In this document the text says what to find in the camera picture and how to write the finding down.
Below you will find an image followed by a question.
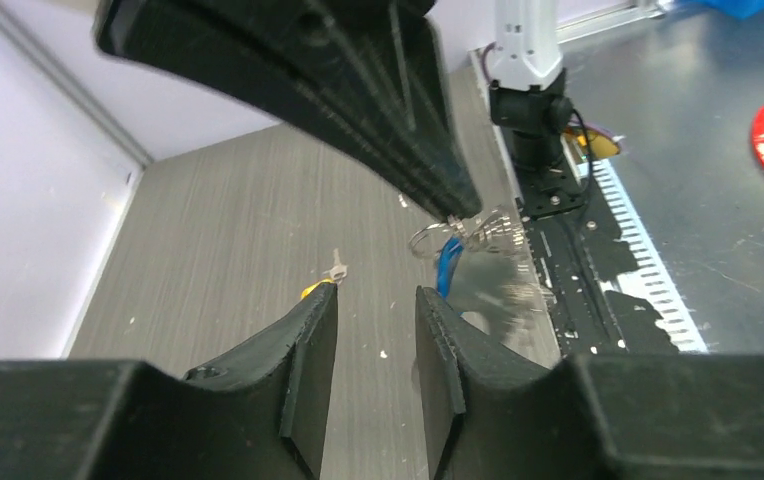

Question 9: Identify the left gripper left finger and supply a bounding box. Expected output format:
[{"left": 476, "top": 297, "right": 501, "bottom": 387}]
[{"left": 0, "top": 283, "right": 338, "bottom": 479}]

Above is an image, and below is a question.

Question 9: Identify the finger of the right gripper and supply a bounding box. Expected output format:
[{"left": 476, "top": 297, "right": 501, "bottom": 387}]
[{"left": 94, "top": 0, "right": 483, "bottom": 221}]

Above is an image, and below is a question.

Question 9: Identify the blue tagged key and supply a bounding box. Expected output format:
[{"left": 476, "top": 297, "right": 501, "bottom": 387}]
[{"left": 436, "top": 237, "right": 464, "bottom": 299}]

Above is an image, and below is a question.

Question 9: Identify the metal key organizer plate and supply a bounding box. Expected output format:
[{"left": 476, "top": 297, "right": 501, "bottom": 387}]
[{"left": 408, "top": 205, "right": 559, "bottom": 359}]

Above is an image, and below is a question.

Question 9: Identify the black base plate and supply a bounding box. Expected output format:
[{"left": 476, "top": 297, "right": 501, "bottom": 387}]
[{"left": 516, "top": 160, "right": 679, "bottom": 357}]

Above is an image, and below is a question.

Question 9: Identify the yellow tagged key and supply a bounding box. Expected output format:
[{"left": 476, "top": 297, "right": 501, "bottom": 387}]
[{"left": 300, "top": 248, "right": 348, "bottom": 299}]

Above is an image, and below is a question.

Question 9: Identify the white cable duct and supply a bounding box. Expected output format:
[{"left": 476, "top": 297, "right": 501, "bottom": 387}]
[{"left": 577, "top": 159, "right": 709, "bottom": 354}]

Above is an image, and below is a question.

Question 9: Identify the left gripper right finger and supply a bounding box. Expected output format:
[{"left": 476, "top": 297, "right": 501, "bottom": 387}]
[{"left": 415, "top": 287, "right": 764, "bottom": 479}]

